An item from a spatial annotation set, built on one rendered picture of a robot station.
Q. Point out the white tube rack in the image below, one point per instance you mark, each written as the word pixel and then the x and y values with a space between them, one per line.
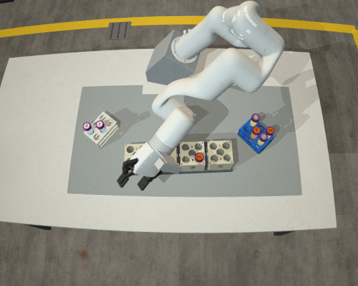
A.
pixel 97 137

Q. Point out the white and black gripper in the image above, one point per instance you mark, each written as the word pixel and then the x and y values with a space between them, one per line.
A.
pixel 143 162

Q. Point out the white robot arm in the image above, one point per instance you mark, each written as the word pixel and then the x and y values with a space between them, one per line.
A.
pixel 232 66

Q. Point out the grey bench mat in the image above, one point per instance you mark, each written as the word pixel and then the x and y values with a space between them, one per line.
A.
pixel 273 172

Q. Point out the blue tube rack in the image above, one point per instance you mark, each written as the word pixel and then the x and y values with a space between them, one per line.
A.
pixel 246 136

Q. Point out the beige bucket adapter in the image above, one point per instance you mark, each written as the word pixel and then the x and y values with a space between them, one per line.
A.
pixel 174 154
pixel 220 155
pixel 130 150
pixel 187 154

